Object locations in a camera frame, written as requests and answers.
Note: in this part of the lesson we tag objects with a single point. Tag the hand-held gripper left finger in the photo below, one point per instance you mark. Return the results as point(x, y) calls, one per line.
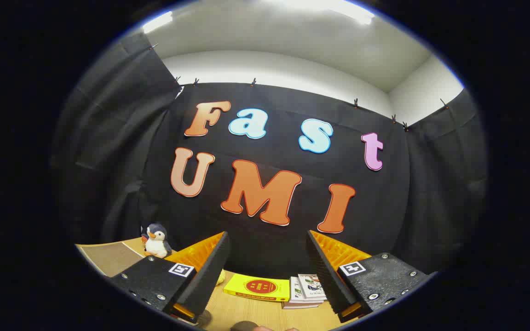
point(210, 280)

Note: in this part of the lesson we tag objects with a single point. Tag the beige fabric storage box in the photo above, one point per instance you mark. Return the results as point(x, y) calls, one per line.
point(108, 257)

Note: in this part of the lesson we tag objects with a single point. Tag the black backdrop cloth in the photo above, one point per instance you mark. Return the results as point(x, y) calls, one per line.
point(269, 243)

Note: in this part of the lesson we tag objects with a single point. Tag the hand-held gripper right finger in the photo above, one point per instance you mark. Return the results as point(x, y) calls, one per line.
point(327, 280)

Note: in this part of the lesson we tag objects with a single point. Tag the dark-spined book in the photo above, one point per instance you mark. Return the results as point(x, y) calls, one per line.
point(292, 305)

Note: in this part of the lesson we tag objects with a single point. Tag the ceiling light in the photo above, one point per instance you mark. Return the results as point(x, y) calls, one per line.
point(157, 21)
point(348, 10)

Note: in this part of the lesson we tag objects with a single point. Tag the penguin plush toy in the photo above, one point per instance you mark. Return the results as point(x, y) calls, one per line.
point(157, 246)

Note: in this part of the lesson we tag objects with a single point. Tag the row of small cloth clips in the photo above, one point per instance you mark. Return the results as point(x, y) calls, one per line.
point(253, 82)

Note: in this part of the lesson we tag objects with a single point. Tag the yellow book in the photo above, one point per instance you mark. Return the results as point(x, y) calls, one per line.
point(256, 287)

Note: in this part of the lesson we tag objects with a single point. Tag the yellow round plush cushion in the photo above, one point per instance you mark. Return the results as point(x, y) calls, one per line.
point(221, 277)

